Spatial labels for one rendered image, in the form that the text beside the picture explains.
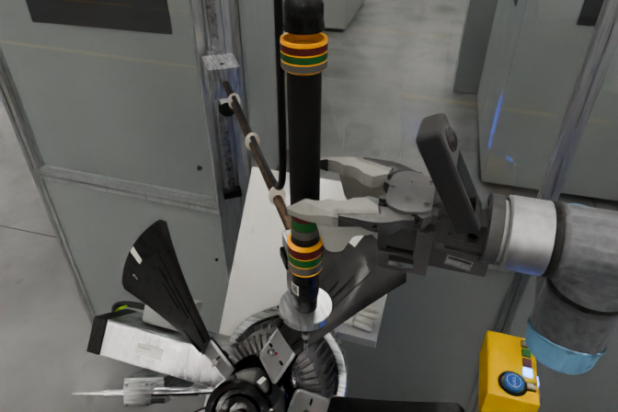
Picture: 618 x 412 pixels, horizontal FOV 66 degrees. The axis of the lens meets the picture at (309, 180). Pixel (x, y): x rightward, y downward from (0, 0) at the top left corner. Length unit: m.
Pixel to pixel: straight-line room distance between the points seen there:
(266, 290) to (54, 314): 1.90
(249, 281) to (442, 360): 0.95
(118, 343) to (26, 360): 1.62
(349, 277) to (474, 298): 0.85
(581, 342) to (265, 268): 0.69
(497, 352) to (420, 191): 0.71
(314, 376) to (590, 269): 0.59
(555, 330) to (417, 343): 1.25
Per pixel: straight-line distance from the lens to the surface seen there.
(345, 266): 0.80
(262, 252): 1.08
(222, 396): 0.85
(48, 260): 3.19
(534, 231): 0.48
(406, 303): 1.65
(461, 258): 0.52
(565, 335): 0.57
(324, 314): 0.63
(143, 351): 1.09
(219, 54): 1.14
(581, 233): 0.50
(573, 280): 0.52
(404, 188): 0.49
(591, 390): 1.91
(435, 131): 0.43
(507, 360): 1.15
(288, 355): 0.83
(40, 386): 2.59
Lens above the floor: 1.95
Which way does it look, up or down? 34 degrees down
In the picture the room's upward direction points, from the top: straight up
